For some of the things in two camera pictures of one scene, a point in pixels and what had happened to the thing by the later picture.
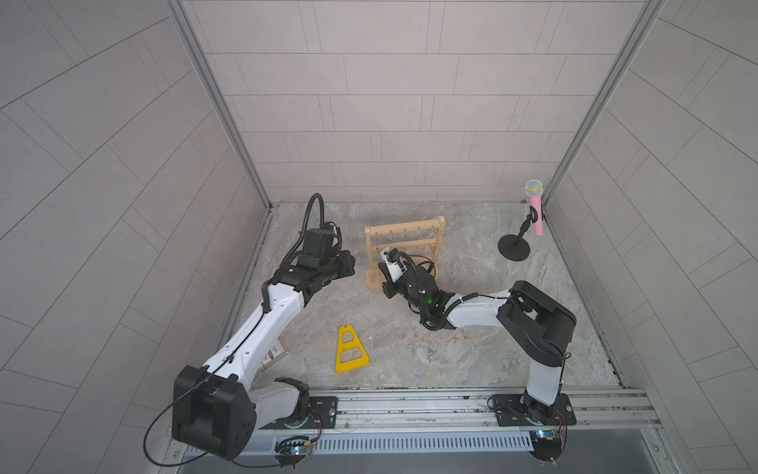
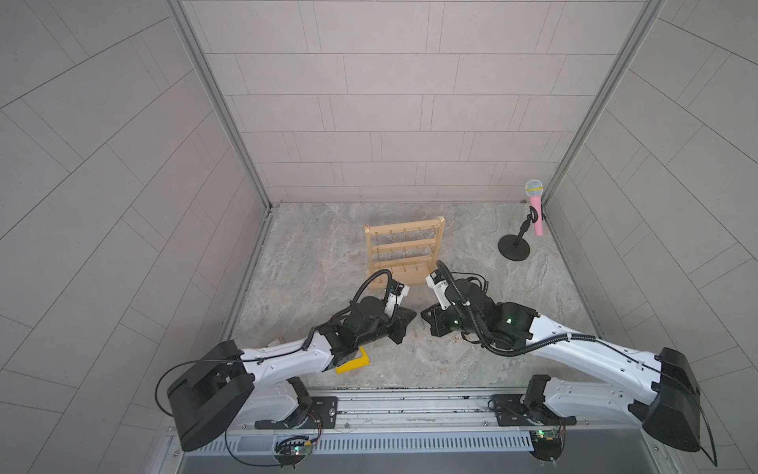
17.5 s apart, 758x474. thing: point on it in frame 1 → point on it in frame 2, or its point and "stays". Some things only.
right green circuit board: [547, 444] stays
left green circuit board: [290, 450] stays
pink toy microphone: [534, 189] stays
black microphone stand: [514, 247] stays
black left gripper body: [341, 266] → [390, 329]
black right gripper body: [402, 286] → [451, 320]
